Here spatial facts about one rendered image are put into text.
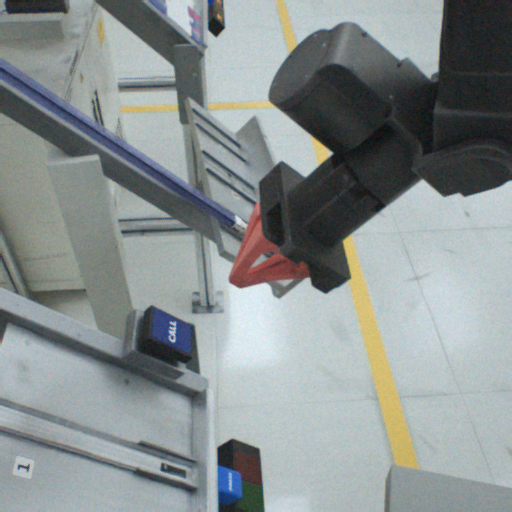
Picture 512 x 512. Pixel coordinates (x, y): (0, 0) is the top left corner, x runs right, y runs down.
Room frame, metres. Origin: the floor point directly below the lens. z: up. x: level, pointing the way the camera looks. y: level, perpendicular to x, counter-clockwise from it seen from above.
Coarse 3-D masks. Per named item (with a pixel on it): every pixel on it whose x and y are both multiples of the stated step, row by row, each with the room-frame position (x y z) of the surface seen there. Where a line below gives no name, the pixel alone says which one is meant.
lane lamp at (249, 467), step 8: (240, 456) 0.26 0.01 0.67; (248, 456) 0.26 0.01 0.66; (240, 464) 0.25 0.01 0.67; (248, 464) 0.25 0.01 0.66; (256, 464) 0.26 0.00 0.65; (240, 472) 0.24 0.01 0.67; (248, 472) 0.25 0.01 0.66; (256, 472) 0.25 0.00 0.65; (248, 480) 0.24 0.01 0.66; (256, 480) 0.24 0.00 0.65
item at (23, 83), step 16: (0, 64) 0.45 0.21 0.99; (16, 80) 0.45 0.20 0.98; (32, 80) 0.46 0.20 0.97; (32, 96) 0.45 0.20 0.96; (48, 96) 0.45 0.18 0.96; (64, 112) 0.45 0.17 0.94; (80, 112) 0.46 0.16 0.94; (80, 128) 0.45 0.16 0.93; (96, 128) 0.46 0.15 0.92; (112, 144) 0.46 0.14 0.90; (128, 144) 0.47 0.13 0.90; (128, 160) 0.46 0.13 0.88; (144, 160) 0.47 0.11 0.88; (160, 176) 0.47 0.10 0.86; (176, 176) 0.48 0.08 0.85; (176, 192) 0.47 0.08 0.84; (192, 192) 0.47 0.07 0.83; (208, 208) 0.48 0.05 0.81; (224, 208) 0.49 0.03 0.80
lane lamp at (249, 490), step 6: (246, 486) 0.23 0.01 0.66; (252, 486) 0.23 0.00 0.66; (258, 486) 0.24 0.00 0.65; (246, 492) 0.22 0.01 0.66; (252, 492) 0.23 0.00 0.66; (258, 492) 0.23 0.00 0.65; (246, 498) 0.22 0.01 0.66; (252, 498) 0.22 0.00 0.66; (258, 498) 0.22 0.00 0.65; (240, 504) 0.21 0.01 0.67; (246, 504) 0.21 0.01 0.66; (252, 504) 0.22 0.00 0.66; (258, 504) 0.22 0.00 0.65; (246, 510) 0.21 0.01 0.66; (252, 510) 0.21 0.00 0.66; (258, 510) 0.21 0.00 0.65
